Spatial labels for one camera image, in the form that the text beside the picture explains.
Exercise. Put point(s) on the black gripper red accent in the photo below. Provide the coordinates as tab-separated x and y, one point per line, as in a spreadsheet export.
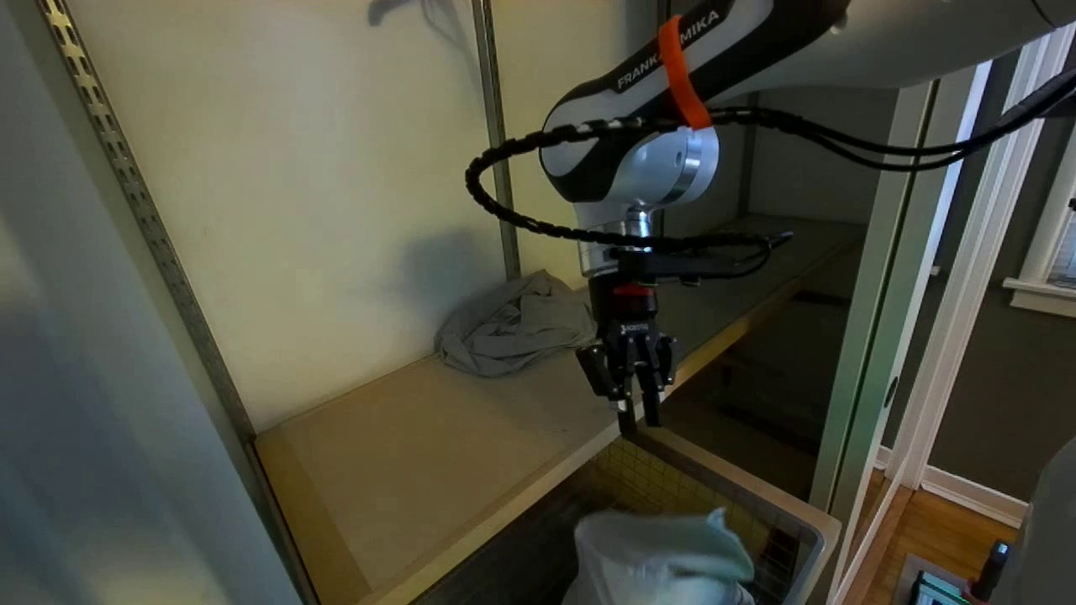
622	338

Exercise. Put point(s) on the light grey towel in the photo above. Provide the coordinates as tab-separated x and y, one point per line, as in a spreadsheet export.
660	554

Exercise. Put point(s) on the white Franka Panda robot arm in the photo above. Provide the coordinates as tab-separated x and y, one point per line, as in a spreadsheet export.
894	35

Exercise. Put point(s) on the dark grey crumpled cloth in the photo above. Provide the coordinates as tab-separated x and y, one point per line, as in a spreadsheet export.
507	326

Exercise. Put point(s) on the wooden shelf board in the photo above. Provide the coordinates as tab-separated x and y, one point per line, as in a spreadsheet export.
423	459

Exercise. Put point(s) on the teal object on floor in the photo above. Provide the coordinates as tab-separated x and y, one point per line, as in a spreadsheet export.
935	590

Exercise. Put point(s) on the small black object on floor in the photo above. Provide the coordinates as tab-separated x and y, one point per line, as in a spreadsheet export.
991	570

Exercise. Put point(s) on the white closet side panel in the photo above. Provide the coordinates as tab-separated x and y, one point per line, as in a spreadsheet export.
87	423

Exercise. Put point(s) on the slotted metal upright rail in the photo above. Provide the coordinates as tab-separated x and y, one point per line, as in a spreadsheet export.
497	170
134	188

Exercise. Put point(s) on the white door frame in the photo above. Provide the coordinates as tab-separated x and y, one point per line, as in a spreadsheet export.
886	280

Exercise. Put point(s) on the white window frame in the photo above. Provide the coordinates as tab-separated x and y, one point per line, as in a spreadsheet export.
1045	272

